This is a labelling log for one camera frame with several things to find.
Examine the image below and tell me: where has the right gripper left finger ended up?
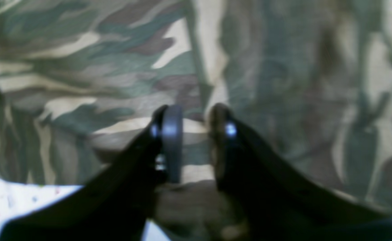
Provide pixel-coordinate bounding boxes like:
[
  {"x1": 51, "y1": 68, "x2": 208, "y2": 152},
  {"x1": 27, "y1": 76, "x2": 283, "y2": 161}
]
[{"x1": 0, "y1": 105, "x2": 183, "y2": 241}]

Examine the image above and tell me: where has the camouflage T-shirt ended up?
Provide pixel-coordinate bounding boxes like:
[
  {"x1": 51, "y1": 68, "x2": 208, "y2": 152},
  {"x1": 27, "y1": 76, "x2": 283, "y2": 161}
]
[{"x1": 0, "y1": 0, "x2": 392, "y2": 241}]

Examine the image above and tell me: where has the terrazzo pattern table cloth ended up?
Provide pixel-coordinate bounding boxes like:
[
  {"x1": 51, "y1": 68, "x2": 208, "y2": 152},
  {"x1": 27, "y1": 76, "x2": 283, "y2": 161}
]
[{"x1": 0, "y1": 179, "x2": 168, "y2": 241}]

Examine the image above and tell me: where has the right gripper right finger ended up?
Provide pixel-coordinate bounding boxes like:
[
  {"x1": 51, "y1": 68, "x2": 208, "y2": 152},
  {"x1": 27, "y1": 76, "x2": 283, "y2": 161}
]
[{"x1": 210, "y1": 103, "x2": 392, "y2": 241}]

